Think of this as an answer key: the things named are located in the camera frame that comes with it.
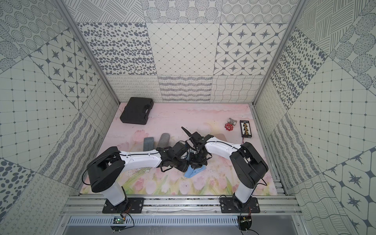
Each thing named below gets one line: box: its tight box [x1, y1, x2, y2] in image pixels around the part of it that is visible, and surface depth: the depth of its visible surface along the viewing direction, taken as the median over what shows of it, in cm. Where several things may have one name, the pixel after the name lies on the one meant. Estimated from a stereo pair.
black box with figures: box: [239, 119, 253, 139], surface depth 106 cm
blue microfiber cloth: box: [184, 164, 207, 179], surface depth 83 cm
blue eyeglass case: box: [184, 164, 206, 179], surface depth 84 cm
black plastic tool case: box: [119, 96, 155, 125], surface depth 114 cm
